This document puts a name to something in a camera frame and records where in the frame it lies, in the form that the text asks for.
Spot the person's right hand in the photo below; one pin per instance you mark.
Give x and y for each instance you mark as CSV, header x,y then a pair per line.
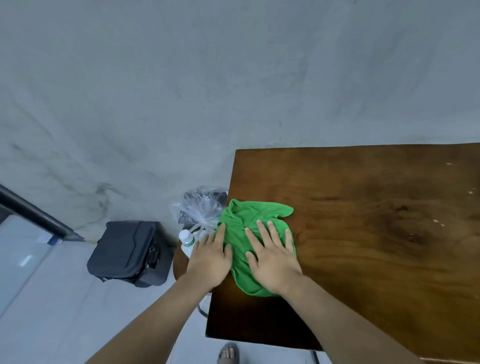
x,y
275,266

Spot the person's left hand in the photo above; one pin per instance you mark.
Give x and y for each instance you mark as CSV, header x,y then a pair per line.
x,y
208,262

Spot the person's left thumb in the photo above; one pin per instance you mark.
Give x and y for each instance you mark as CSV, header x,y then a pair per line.
x,y
228,252

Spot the person's left little finger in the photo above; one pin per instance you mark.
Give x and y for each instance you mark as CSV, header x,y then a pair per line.
x,y
194,245

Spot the person's right thumb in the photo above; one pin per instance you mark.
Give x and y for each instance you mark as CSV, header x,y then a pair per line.
x,y
251,260

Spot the person's right little finger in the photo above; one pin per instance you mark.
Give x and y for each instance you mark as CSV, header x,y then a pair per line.
x,y
288,240

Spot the person's right middle finger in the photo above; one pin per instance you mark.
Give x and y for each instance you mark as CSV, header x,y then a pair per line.
x,y
264,234

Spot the person's left middle finger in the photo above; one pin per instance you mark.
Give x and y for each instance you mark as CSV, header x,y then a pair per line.
x,y
210,237

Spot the green microfibre cloth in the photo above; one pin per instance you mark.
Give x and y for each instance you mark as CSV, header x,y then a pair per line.
x,y
243,217

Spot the person's left forearm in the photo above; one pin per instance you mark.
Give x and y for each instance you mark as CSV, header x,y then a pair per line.
x,y
157,326

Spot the person's right forearm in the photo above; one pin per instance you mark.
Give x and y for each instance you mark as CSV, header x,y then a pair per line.
x,y
345,326

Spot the white-capped plastic bottle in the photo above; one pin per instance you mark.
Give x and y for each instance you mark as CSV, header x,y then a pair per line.
x,y
186,240

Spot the round wooden stool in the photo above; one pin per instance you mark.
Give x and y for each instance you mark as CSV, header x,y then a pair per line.
x,y
180,264

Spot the clear plastic bag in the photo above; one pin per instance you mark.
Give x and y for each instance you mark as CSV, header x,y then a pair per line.
x,y
200,208

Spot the black fabric bag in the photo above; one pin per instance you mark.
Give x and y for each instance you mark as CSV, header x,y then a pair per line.
x,y
127,251

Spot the person's foot in sandal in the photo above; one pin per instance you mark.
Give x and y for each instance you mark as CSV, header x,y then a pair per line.
x,y
228,354

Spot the black table leg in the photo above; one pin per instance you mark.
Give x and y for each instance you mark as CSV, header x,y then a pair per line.
x,y
315,357

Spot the blue tape piece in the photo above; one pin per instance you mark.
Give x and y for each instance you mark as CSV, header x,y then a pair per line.
x,y
54,240

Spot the dark metal door frame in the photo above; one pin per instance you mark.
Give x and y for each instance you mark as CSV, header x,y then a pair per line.
x,y
33,215

